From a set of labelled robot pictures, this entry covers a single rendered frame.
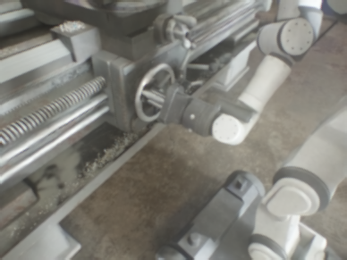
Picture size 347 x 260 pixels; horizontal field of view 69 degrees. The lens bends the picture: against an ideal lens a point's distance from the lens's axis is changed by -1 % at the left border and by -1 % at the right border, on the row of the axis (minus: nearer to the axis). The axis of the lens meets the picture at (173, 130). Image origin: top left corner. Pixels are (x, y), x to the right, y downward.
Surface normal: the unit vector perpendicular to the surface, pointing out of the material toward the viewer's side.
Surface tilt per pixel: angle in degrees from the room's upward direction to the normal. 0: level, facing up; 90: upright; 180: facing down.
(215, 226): 0
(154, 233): 0
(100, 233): 0
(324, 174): 90
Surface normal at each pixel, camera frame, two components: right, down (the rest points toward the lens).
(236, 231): 0.04, -0.74
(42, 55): 0.52, -0.36
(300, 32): 0.15, 0.27
